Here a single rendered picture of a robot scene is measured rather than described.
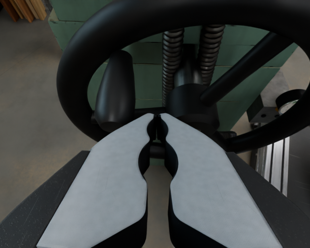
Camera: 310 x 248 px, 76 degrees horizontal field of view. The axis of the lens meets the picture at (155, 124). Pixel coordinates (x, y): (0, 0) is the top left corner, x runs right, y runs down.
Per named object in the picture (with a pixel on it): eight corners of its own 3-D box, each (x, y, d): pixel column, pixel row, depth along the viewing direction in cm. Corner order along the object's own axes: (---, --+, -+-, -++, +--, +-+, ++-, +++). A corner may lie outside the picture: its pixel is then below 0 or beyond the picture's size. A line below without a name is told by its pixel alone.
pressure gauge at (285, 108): (268, 119, 47) (290, 99, 39) (264, 106, 48) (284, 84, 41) (294, 120, 47) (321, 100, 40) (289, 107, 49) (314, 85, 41)
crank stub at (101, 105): (141, 131, 12) (113, 140, 13) (145, 61, 15) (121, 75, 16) (111, 113, 10) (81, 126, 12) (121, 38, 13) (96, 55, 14)
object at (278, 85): (249, 123, 54) (263, 107, 47) (240, 87, 60) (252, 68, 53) (279, 124, 54) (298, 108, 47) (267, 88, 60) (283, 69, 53)
